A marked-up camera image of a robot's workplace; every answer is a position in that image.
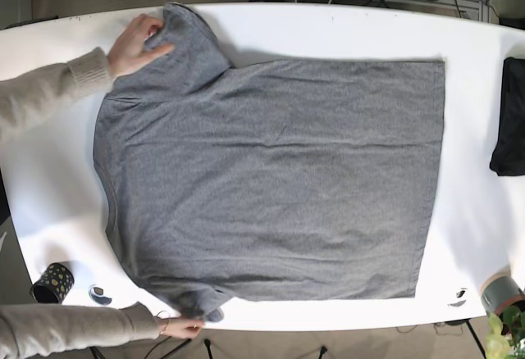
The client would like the person's second hand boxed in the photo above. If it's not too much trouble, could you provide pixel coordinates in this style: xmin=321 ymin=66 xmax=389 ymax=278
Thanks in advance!
xmin=155 ymin=317 xmax=205 ymax=339

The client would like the person's bare hand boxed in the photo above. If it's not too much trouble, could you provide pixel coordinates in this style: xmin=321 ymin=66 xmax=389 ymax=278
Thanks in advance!
xmin=107 ymin=14 xmax=175 ymax=80

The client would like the grey heather T-shirt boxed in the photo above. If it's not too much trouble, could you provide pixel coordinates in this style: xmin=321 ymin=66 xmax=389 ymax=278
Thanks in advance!
xmin=93 ymin=3 xmax=445 ymax=321

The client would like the black T-shirt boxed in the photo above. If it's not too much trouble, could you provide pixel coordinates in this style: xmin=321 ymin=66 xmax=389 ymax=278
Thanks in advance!
xmin=489 ymin=57 xmax=525 ymax=176

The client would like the second beige sleeve forearm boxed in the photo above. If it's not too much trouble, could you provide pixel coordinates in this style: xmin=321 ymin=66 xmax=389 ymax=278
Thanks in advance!
xmin=1 ymin=304 xmax=160 ymax=358

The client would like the beige sweater sleeve forearm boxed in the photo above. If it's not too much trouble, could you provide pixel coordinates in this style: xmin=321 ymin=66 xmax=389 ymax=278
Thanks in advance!
xmin=1 ymin=48 xmax=113 ymax=143

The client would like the left silver table grommet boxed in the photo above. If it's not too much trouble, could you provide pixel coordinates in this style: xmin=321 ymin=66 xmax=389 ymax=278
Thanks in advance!
xmin=88 ymin=285 xmax=112 ymax=307

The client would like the silver table grommet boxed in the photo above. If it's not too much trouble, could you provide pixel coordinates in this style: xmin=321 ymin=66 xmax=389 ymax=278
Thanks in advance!
xmin=88 ymin=285 xmax=112 ymax=307
xmin=446 ymin=287 xmax=471 ymax=308

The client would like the black gold-dotted cup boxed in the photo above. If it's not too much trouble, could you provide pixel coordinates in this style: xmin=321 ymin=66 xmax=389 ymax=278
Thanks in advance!
xmin=30 ymin=262 xmax=75 ymax=304

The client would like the right silver table grommet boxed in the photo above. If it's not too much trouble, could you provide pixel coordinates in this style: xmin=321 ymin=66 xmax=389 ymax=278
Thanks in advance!
xmin=446 ymin=287 xmax=471 ymax=308

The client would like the grey flower pot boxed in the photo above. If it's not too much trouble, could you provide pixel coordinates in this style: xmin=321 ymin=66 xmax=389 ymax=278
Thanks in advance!
xmin=480 ymin=274 xmax=524 ymax=316

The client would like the green potted plant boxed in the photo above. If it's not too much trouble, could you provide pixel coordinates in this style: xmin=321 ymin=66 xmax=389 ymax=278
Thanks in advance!
xmin=485 ymin=305 xmax=524 ymax=359

